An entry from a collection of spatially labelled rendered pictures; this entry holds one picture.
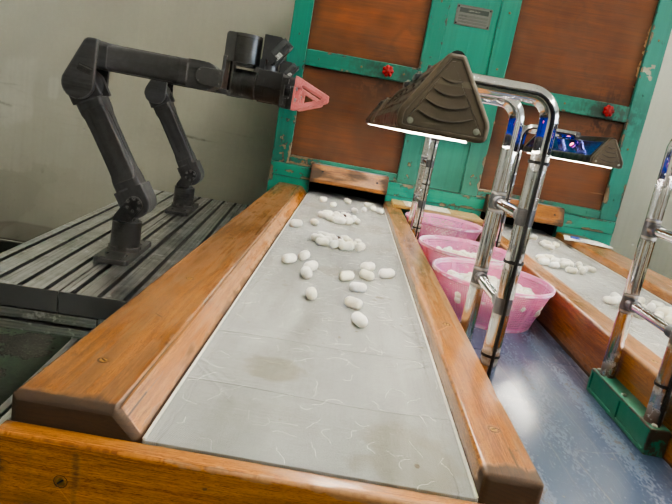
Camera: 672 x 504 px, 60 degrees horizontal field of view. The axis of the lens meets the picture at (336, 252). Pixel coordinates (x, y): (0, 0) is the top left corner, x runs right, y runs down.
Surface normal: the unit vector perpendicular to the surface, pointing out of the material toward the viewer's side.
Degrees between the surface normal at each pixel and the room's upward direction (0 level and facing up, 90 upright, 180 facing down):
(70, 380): 0
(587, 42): 90
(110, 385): 0
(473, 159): 90
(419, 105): 90
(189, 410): 0
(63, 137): 90
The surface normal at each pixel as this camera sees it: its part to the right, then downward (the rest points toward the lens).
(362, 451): 0.18, -0.96
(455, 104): -0.04, 0.22
